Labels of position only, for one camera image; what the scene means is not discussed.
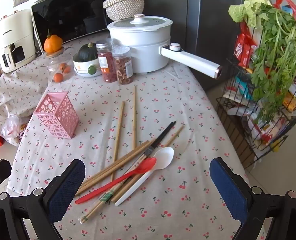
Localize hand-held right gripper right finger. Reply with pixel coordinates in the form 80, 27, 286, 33
209, 157, 296, 240

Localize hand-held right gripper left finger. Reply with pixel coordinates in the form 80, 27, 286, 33
0, 159, 86, 240

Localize wooden chopstick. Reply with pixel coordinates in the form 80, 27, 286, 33
80, 140, 150, 186
111, 101, 125, 181
133, 85, 138, 153
75, 143, 154, 196
77, 141, 152, 190
110, 125, 185, 203

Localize plastic chopsticks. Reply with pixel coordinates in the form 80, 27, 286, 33
78, 154, 149, 223

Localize white plastic spoon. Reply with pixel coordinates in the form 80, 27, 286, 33
114, 146, 175, 207

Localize pink perforated utensil holder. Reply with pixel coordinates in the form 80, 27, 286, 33
33, 91, 79, 139

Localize red plastic spoon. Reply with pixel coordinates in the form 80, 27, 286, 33
75, 157, 157, 205

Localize black chopstick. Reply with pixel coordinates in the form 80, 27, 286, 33
125, 121, 176, 185
123, 121, 174, 183

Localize clear plastic bag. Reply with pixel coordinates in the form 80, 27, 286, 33
1, 113, 26, 145

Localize cherry print tablecloth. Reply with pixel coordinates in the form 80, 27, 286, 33
7, 34, 249, 240

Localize small floral cloth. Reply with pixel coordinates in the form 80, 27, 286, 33
0, 61, 50, 120

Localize blue white packet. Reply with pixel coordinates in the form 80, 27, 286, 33
235, 77, 253, 101

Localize yellow packet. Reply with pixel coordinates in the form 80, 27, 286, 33
282, 92, 296, 113

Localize white bowl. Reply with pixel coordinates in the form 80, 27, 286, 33
73, 54, 102, 77

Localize glass jar with wooden lid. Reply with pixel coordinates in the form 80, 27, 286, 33
45, 48, 72, 83

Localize jar of red dried fruit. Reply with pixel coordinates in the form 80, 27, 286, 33
96, 40, 118, 83

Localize jar of dried fruit rings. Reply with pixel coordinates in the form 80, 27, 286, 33
111, 45, 134, 85

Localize cream kitchen appliance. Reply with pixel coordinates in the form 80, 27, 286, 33
0, 9, 38, 74

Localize dark green squash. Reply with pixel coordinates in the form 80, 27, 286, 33
78, 42, 99, 63

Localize orange pumpkin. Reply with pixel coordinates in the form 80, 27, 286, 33
44, 29, 63, 54

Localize green leafy herbs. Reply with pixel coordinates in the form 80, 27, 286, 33
250, 3, 296, 125

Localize red snack packet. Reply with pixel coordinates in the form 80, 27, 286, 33
234, 22, 257, 67

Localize white electric pot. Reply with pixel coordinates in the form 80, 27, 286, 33
107, 14, 223, 80

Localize black microwave oven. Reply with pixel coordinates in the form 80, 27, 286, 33
31, 0, 130, 53

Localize glass pot lid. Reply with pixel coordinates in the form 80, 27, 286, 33
113, 14, 169, 30

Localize napa cabbage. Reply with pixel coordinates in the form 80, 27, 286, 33
228, 0, 272, 28

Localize red plastic bag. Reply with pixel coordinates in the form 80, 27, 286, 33
273, 0, 296, 35

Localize woven basket with lid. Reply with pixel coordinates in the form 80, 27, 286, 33
103, 0, 145, 22

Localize black wire rack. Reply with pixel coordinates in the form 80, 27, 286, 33
216, 0, 296, 171

